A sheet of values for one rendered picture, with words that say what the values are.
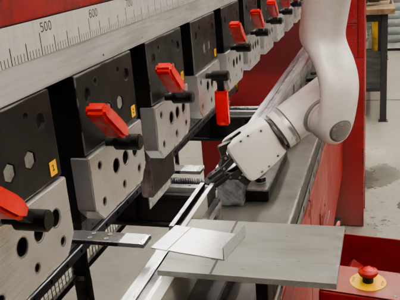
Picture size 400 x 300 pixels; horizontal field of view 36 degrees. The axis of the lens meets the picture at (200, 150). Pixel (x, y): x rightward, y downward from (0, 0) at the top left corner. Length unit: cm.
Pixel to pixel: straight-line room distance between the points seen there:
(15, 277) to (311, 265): 50
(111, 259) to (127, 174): 242
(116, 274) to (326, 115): 201
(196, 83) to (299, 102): 29
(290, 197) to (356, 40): 167
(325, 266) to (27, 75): 53
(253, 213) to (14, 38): 93
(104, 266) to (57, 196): 251
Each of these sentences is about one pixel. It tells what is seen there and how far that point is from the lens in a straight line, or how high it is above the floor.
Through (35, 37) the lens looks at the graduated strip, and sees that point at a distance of 57.
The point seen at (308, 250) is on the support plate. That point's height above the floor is 100.
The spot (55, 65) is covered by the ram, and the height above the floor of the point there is 136.
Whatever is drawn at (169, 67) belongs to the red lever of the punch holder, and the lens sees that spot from 78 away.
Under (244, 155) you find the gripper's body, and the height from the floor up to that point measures 105.
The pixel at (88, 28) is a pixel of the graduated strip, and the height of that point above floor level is 138.
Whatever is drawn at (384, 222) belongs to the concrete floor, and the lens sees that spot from 338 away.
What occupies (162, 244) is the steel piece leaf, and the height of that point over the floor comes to 100.
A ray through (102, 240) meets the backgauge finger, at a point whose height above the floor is 100.
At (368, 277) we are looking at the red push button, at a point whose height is 80.
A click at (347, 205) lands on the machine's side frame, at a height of 12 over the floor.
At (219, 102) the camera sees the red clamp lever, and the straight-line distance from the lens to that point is 105.
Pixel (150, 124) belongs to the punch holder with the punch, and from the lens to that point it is 83.
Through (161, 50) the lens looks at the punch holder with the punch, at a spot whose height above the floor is 132.
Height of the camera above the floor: 145
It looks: 18 degrees down
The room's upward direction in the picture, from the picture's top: 5 degrees counter-clockwise
